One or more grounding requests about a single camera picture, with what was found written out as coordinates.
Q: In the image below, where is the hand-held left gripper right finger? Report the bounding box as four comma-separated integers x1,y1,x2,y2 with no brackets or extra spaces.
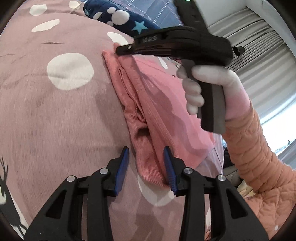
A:
162,146,270,241

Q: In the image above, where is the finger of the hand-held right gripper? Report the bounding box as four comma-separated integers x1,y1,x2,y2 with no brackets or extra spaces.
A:
115,29,167,57

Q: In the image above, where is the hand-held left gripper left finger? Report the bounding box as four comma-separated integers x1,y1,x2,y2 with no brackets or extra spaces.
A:
23,146,131,241

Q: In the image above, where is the pink long-sleeve shirt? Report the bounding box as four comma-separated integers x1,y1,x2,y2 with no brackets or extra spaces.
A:
102,49,217,189

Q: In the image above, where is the person's right forearm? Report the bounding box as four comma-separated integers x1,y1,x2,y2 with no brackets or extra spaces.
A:
221,100,296,232

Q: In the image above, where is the person's right hand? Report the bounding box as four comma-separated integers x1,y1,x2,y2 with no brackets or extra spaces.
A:
176,64,252,122

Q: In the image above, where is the navy star-print folded garment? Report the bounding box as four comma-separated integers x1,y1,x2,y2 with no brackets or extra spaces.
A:
84,0,163,38

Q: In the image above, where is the blue plaid blanket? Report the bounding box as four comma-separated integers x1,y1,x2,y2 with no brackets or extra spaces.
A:
128,0,184,28

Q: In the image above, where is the white pleated curtain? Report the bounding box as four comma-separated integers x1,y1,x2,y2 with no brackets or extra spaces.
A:
208,13,296,124

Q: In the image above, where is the pink dotted bed sheet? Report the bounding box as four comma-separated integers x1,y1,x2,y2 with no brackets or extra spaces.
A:
0,0,232,241

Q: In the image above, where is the window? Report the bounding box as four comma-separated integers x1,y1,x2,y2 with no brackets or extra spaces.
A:
260,101,296,161

